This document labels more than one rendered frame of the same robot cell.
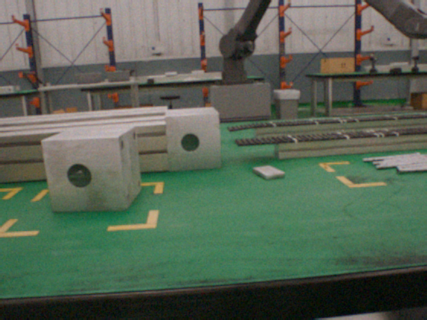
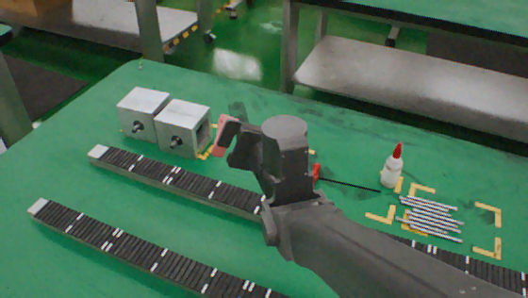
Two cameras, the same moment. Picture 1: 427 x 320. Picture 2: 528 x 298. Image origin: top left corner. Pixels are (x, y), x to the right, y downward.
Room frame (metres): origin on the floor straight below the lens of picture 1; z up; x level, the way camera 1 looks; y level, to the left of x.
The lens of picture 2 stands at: (1.22, -0.42, 1.41)
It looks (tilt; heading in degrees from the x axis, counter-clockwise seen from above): 40 degrees down; 208
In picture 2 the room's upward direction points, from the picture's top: straight up
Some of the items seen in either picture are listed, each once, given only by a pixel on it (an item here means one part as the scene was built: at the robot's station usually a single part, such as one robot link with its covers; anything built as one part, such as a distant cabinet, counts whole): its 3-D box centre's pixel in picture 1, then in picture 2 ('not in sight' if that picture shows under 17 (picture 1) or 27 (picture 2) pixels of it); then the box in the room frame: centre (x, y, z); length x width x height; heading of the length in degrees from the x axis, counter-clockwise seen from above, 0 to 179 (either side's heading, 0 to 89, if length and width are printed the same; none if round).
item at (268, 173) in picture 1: (268, 172); not in sight; (0.60, -0.09, 0.78); 0.05 x 0.03 x 0.01; 18
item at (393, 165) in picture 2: not in sight; (393, 163); (0.54, -0.44, 0.84); 0.04 x 0.04 x 0.12
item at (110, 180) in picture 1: (98, 164); not in sight; (0.53, 0.15, 0.83); 0.11 x 0.10 x 0.10; 176
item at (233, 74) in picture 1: (233, 73); not in sight; (1.38, -0.10, 0.93); 0.12 x 0.09 x 0.08; 102
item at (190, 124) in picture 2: not in sight; (181, 132); (0.66, -0.91, 0.83); 0.11 x 0.10 x 0.10; 6
